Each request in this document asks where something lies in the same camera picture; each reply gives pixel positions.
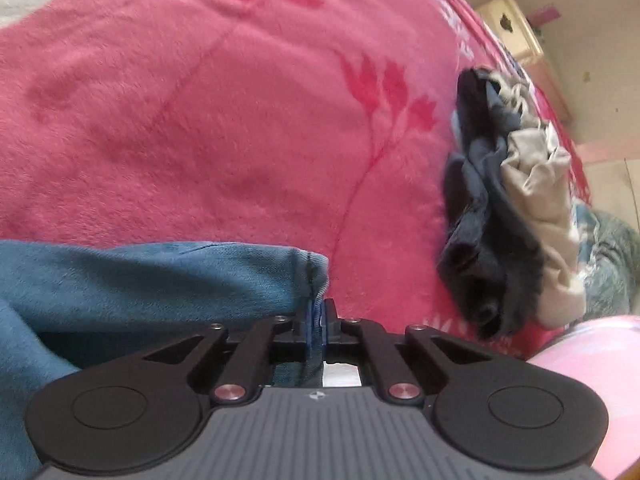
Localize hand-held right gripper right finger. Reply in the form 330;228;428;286
322;299;493;403

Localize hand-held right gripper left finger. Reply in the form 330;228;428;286
142;302;321;403

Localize blue denim jeans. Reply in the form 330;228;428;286
0;240;331;480

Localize dark blue crumpled garment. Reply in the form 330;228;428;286
436;67;546;338

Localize beige crumpled garment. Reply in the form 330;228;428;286
487;67;588;328

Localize red floral blanket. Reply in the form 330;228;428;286
0;0;593;361

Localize teal patterned blanket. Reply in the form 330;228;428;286
572;202;640;321

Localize cream nightstand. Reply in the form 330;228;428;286
475;0;573;121

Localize pink cup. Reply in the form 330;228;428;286
530;4;561;28

